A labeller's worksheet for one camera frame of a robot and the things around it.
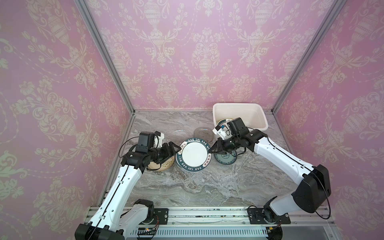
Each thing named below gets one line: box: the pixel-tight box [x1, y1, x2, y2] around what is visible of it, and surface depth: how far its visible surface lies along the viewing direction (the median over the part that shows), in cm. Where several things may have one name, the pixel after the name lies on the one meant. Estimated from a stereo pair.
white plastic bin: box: [213, 102, 269, 131], surface depth 106 cm
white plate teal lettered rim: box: [175, 137, 212, 173], surface depth 77 cm
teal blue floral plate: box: [214, 150, 237, 165], surface depth 96 cm
